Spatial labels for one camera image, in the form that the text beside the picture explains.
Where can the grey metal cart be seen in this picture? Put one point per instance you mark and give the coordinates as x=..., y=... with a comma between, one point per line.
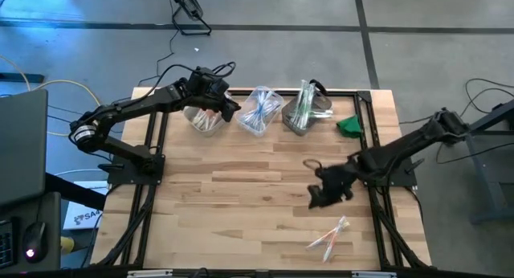
x=494, y=173

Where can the orange toothbrush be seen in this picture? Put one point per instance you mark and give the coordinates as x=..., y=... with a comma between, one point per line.
x=206, y=121
x=213, y=121
x=197, y=117
x=327, y=235
x=201, y=119
x=334, y=239

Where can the beige plastic bin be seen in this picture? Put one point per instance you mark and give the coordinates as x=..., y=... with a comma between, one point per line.
x=190, y=123

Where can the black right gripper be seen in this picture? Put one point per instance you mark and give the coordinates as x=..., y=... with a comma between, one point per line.
x=335, y=177

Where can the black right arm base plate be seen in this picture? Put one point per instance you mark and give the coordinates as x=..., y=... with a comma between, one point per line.
x=401, y=177

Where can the white bracket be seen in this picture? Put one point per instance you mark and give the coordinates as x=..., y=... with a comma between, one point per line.
x=373, y=274
x=148, y=273

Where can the dark desk surface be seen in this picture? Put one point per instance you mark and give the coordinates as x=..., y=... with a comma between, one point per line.
x=44, y=205

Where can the grey plastic bin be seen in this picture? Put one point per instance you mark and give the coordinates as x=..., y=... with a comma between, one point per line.
x=287, y=125

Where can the green toothbrush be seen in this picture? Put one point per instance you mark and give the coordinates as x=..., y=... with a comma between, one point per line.
x=303, y=101
x=319, y=114
x=296, y=113
x=308, y=105
x=299, y=109
x=306, y=94
x=299, y=118

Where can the backlit keyboard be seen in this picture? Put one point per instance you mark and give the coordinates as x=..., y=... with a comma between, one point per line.
x=6, y=246

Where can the clear plastic bin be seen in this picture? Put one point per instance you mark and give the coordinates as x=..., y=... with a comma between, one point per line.
x=245, y=123

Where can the white cardboard box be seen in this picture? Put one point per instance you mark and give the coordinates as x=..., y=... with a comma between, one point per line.
x=84, y=219

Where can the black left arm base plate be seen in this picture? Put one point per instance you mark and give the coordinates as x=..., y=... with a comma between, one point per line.
x=120, y=175

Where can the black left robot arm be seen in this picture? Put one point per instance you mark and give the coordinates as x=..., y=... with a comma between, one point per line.
x=132, y=107

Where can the green cloth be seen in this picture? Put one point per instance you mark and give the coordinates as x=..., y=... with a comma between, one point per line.
x=349, y=127

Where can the yellow object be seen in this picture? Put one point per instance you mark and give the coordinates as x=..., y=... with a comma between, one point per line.
x=67, y=244

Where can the black floor fan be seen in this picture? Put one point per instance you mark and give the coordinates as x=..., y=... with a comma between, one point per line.
x=186, y=5

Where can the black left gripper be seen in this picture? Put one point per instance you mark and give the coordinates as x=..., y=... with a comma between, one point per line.
x=209, y=87

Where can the black floor bar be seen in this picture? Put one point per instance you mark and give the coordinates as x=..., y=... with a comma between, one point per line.
x=24, y=78

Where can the black clamp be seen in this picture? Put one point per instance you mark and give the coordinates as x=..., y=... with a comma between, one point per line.
x=319, y=86

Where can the black computer mouse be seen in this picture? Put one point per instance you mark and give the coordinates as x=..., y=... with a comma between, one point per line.
x=35, y=242

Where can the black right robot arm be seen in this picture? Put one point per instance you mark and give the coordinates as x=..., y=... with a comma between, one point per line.
x=413, y=141

